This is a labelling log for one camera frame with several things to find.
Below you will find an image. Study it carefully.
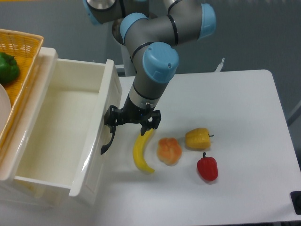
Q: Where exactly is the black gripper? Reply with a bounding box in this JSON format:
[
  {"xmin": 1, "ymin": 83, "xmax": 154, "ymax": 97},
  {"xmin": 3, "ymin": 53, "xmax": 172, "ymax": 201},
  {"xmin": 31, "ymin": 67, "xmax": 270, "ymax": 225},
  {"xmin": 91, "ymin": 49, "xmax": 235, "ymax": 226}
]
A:
[{"xmin": 104, "ymin": 97, "xmax": 161, "ymax": 136}]

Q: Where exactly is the black top drawer handle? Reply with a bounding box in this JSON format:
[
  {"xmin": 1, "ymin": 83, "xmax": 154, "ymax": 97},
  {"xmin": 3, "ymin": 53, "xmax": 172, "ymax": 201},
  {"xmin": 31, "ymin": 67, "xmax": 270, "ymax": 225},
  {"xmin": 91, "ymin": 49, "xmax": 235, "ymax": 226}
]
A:
[{"xmin": 100, "ymin": 127, "xmax": 116, "ymax": 155}]

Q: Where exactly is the white drawer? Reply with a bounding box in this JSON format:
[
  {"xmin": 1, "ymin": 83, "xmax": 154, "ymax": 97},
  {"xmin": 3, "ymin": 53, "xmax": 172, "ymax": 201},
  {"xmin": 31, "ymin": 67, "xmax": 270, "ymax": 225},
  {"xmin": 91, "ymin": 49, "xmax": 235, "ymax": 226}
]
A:
[
  {"xmin": 15, "ymin": 59, "xmax": 122, "ymax": 205},
  {"xmin": 13, "ymin": 179, "xmax": 70, "ymax": 207}
]

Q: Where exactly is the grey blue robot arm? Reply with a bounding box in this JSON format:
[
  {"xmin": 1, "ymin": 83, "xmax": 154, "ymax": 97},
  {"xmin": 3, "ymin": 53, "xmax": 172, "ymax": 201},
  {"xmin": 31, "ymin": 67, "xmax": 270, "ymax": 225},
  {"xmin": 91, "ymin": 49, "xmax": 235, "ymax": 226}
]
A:
[{"xmin": 84, "ymin": 0, "xmax": 216, "ymax": 134}]

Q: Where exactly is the white drawer cabinet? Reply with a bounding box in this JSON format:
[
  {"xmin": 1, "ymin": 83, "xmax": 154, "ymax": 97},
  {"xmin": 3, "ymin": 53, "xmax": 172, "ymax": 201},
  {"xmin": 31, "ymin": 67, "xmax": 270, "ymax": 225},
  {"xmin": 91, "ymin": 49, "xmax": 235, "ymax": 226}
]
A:
[{"xmin": 0, "ymin": 47, "xmax": 58, "ymax": 205}]

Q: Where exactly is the yellow banana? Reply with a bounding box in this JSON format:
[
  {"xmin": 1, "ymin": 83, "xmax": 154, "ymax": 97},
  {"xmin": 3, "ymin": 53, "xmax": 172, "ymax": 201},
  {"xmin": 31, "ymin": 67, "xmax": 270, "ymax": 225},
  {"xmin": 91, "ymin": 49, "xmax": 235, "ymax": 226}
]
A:
[{"xmin": 132, "ymin": 129, "xmax": 155, "ymax": 174}]

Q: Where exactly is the orange bread roll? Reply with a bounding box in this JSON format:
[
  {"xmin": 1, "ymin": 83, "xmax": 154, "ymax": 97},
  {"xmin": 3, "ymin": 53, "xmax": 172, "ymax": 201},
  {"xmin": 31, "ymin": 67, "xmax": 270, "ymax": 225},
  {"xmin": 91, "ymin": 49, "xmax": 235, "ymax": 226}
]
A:
[{"xmin": 157, "ymin": 137, "xmax": 182, "ymax": 166}]

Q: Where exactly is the yellow bell pepper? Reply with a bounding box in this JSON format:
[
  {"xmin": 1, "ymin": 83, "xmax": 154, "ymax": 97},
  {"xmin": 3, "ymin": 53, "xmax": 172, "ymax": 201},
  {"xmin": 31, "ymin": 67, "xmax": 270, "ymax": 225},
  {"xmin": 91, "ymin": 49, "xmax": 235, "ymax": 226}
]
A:
[{"xmin": 185, "ymin": 128, "xmax": 214, "ymax": 149}]

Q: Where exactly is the red bell pepper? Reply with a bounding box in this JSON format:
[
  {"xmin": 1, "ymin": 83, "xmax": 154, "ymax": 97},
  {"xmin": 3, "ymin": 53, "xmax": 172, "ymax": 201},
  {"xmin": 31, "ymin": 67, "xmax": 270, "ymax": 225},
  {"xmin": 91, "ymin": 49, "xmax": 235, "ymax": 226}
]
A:
[{"xmin": 197, "ymin": 152, "xmax": 218, "ymax": 181}]

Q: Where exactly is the white plate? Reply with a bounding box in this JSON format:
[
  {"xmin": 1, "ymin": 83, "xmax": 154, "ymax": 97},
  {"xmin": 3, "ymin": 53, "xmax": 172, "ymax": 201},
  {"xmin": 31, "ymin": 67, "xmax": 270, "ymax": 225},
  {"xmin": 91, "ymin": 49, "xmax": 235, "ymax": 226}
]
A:
[{"xmin": 0, "ymin": 85, "xmax": 11, "ymax": 132}]

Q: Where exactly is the yellow woven basket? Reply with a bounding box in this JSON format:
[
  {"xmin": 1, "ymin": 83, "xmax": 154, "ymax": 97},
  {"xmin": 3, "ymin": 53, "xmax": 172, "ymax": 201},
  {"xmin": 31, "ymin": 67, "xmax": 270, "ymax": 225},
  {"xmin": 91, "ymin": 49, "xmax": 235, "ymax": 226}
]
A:
[{"xmin": 0, "ymin": 29, "xmax": 44, "ymax": 146}]

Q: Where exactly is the green bell pepper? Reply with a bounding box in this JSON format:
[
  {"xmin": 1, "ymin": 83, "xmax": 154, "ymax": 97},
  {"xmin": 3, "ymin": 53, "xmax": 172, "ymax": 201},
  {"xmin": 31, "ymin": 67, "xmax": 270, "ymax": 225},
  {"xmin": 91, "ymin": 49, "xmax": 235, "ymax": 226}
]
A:
[{"xmin": 0, "ymin": 52, "xmax": 20, "ymax": 84}]

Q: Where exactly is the black device at table edge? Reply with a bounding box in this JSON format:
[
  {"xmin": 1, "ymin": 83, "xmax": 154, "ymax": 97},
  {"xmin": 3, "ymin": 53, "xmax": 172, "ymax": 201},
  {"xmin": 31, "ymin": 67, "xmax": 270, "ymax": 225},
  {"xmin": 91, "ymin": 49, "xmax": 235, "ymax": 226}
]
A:
[{"xmin": 290, "ymin": 191, "xmax": 301, "ymax": 215}]

